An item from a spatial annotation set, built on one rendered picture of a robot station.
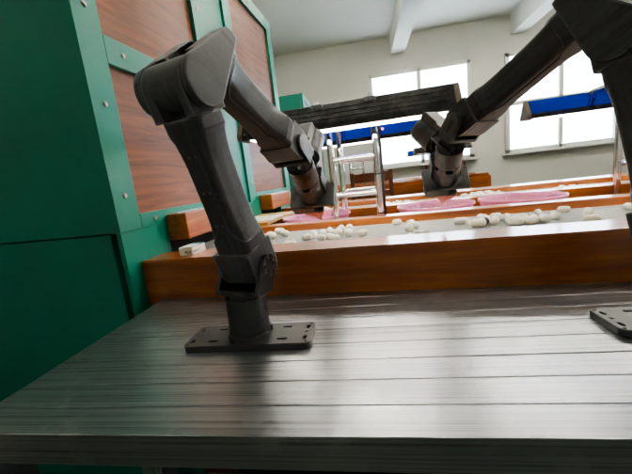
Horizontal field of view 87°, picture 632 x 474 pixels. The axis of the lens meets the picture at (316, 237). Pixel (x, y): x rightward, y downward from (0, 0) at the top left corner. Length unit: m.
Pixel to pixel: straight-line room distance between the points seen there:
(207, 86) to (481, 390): 0.46
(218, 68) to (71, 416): 0.45
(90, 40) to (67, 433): 0.73
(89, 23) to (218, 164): 0.55
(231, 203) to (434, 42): 6.05
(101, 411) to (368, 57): 6.07
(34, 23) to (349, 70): 5.51
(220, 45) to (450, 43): 6.03
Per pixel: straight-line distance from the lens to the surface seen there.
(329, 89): 6.18
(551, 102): 1.67
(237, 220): 0.48
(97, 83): 0.90
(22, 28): 1.01
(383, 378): 0.44
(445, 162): 0.77
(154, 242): 0.93
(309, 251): 0.70
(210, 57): 0.47
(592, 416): 0.43
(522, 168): 6.52
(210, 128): 0.46
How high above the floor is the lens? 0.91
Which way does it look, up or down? 10 degrees down
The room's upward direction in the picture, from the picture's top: 7 degrees counter-clockwise
